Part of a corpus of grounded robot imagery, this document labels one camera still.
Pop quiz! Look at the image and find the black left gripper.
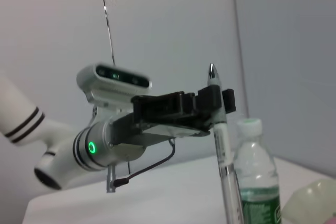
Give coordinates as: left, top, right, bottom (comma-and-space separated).
109, 84, 224, 148

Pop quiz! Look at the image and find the green glass fruit plate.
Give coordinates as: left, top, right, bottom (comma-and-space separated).
279, 178, 336, 224

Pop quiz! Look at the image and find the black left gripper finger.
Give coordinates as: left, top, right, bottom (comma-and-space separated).
222, 88, 237, 113

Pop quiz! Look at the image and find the clear water bottle green label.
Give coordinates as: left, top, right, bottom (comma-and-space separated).
233, 118, 283, 224

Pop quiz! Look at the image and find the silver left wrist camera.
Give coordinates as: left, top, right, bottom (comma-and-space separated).
76, 62, 153, 110

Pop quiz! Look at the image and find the left gripper cable with plug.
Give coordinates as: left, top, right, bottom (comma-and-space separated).
106, 138, 177, 194

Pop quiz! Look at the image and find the silver ballpoint pen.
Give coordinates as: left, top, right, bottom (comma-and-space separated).
208, 63, 244, 224

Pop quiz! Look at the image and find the thin black striped cord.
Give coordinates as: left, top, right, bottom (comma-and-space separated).
99, 0, 116, 65

